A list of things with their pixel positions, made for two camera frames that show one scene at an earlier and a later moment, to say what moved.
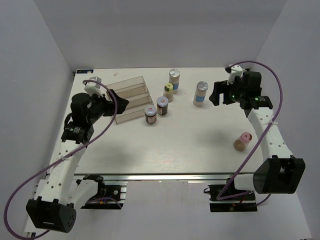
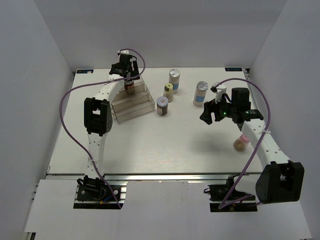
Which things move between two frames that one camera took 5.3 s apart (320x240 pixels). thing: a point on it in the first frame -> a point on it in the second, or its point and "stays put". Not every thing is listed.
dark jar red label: (150, 114) -> (129, 86)
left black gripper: (109, 105) -> (134, 72)
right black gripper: (218, 88) -> (209, 107)
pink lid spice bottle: (241, 143) stays put
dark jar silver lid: (162, 103) stays put
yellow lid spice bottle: (168, 92) stays put
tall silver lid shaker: (174, 79) stays put
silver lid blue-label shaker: (202, 86) stays put
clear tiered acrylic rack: (137, 93) stays put
